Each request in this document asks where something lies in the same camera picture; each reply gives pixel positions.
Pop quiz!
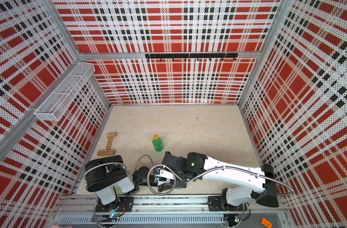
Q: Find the green plastic soda bottle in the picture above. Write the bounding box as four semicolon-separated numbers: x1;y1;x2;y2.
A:
152;137;164;152

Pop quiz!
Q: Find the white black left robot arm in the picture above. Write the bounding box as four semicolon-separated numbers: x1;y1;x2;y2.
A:
83;155;178;206

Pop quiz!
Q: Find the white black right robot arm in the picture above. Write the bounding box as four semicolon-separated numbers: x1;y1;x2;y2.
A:
155;152;279;208

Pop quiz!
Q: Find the left metal flex conduit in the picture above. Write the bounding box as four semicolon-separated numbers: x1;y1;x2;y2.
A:
83;154;155;183

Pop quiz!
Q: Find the wooden double roller tool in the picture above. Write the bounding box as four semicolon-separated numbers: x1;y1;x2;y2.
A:
97;132;117;156

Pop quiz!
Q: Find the orange tool on floor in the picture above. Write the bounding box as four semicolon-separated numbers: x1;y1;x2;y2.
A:
261;218;273;228

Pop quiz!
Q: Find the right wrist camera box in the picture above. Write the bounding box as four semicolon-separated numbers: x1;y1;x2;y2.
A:
153;168;175;185

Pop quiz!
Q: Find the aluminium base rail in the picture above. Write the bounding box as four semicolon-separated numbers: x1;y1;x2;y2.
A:
48;194;291;228

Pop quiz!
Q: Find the black wall hook rail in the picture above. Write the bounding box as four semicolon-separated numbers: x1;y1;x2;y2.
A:
145;53;239;60

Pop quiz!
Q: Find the white wire mesh shelf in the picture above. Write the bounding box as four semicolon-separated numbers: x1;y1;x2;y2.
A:
34;62;95;121

